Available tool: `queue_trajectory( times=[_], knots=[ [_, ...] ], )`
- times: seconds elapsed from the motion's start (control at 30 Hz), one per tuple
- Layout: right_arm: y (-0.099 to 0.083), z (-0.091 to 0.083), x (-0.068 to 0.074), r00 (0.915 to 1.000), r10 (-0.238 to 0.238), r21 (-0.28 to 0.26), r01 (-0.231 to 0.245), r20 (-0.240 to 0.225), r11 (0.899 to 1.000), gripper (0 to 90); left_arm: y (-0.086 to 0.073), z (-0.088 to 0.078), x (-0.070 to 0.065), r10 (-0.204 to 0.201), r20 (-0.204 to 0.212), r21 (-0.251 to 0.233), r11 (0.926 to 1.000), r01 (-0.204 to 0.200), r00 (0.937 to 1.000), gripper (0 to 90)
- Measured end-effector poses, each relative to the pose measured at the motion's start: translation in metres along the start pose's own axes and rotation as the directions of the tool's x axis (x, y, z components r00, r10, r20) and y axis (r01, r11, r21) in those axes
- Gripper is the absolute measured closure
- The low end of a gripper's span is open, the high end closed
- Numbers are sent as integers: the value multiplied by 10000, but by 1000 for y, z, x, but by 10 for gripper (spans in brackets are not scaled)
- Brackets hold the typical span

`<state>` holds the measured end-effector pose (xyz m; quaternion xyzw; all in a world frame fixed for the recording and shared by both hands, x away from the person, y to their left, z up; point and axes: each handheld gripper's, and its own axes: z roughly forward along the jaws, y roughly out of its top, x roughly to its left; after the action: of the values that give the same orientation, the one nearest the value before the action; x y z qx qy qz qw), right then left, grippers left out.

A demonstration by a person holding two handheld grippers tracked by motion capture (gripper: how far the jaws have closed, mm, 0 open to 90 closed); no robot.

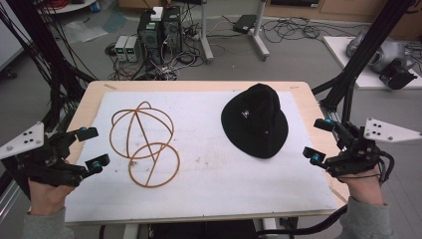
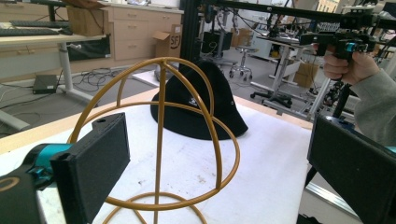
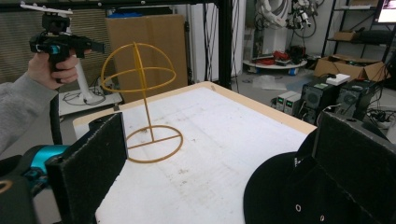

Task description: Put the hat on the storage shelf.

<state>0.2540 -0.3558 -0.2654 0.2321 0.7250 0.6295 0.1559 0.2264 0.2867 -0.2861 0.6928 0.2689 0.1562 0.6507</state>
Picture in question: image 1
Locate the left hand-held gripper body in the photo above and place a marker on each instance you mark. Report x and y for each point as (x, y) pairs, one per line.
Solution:
(40, 159)

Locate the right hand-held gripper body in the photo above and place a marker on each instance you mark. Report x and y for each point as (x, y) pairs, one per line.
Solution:
(365, 151)

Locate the black hat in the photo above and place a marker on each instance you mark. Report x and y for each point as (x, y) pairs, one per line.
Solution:
(255, 122)

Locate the person's right hand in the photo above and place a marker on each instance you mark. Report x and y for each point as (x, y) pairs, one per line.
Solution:
(363, 187)

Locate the person's left hand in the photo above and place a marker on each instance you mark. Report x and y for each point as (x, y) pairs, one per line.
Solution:
(46, 197)

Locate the white platform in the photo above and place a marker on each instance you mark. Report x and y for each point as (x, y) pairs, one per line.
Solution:
(338, 49)

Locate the white table leg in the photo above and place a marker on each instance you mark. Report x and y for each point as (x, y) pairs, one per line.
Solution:
(131, 232)

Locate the black device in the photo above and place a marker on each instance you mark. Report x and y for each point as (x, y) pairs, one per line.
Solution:
(396, 74)

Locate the grey power supply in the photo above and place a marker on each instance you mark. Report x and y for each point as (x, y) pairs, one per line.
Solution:
(132, 49)
(120, 48)

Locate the grey robot shell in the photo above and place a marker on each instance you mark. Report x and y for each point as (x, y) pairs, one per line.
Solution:
(384, 53)

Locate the clear plastic sheet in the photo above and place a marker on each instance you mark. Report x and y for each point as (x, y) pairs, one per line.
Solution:
(83, 31)

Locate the white stand leg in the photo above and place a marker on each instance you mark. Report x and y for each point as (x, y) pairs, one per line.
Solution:
(207, 43)
(260, 43)

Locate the white mat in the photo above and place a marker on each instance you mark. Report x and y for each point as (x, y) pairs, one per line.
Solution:
(205, 179)

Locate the black computer tower green label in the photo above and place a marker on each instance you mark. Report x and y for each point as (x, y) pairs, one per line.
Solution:
(150, 40)

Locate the bluish plastic sheet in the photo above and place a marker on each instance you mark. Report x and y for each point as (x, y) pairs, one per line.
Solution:
(114, 21)

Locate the wooden table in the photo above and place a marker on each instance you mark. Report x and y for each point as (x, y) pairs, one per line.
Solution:
(199, 85)

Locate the white cabinet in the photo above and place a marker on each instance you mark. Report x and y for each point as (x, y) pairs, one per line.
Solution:
(8, 40)

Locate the white round table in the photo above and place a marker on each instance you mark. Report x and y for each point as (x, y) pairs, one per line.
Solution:
(73, 6)

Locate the flat black box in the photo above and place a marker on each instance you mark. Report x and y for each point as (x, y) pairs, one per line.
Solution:
(245, 23)

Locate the white box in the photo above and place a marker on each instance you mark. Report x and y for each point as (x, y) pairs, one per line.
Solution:
(157, 14)

